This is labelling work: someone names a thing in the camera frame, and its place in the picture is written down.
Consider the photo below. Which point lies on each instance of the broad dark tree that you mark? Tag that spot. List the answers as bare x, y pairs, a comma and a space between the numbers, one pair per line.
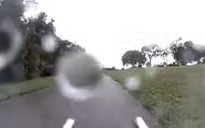
132, 58

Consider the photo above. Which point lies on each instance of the grass verge beside wood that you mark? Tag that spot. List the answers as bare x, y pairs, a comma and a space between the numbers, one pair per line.
20, 88

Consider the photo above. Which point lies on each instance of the cluster of trees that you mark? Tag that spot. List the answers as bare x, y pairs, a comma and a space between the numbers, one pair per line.
200, 53

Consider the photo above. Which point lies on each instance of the round leafy tree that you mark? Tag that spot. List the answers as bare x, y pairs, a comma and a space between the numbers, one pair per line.
177, 50

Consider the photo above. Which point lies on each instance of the open grass field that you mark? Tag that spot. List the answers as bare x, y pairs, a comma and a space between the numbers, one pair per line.
176, 93

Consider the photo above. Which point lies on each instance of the grey asphalt road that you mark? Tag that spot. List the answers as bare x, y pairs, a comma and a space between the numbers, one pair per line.
103, 110

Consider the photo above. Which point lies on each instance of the dense wood of trees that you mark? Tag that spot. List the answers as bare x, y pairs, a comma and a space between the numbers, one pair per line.
35, 50

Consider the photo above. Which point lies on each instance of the robot's own part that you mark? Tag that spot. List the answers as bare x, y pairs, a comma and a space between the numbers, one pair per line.
68, 123
141, 123

